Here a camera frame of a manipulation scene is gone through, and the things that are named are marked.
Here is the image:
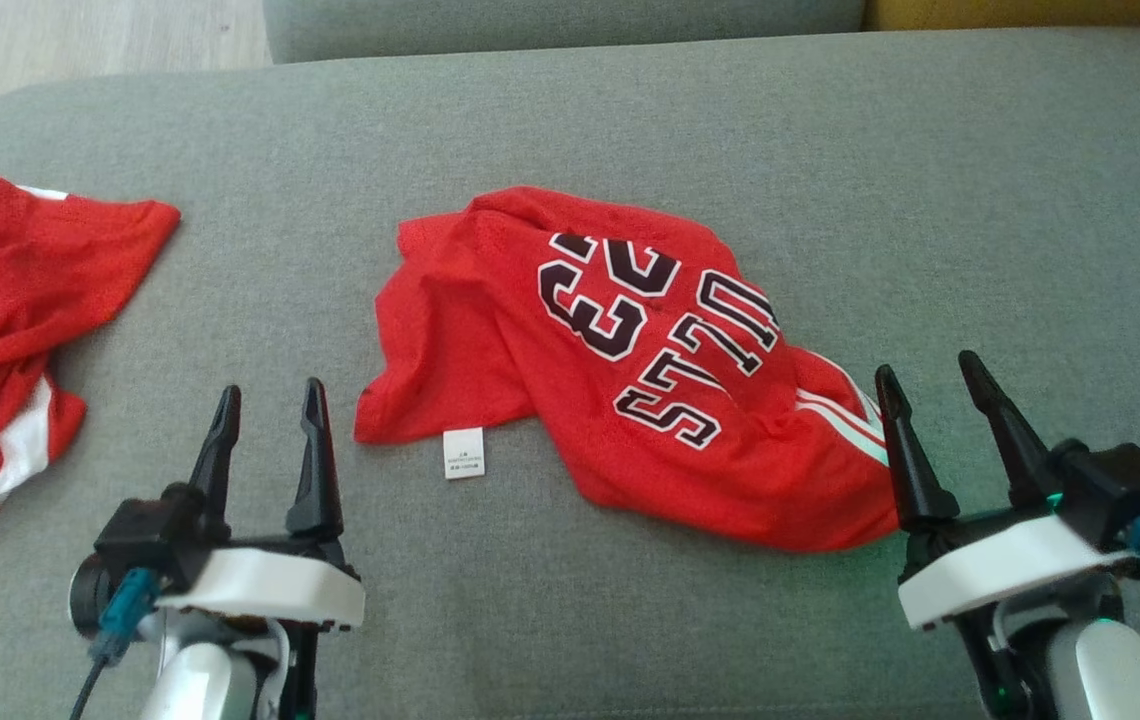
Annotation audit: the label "yellow sofa backrest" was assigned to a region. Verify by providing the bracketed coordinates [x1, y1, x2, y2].
[865, 0, 1140, 32]

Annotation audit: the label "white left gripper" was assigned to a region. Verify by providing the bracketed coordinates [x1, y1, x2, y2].
[158, 377, 366, 720]

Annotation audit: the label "large grey sofa chaise cushion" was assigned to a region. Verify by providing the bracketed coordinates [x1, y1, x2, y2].
[0, 28, 1140, 720]

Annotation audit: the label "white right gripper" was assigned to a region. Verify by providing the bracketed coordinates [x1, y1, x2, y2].
[875, 350, 1140, 720]

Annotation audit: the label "grey sofa seat cushion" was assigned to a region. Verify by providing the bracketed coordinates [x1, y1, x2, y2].
[263, 0, 871, 66]

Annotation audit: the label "left camera cable blue plug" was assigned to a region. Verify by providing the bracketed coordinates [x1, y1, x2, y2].
[68, 567, 164, 720]

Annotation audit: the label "red basketball shorts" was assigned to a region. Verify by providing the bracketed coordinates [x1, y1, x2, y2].
[0, 175, 182, 525]

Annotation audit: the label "red basketball jersey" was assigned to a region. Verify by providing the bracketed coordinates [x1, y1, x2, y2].
[354, 185, 903, 554]

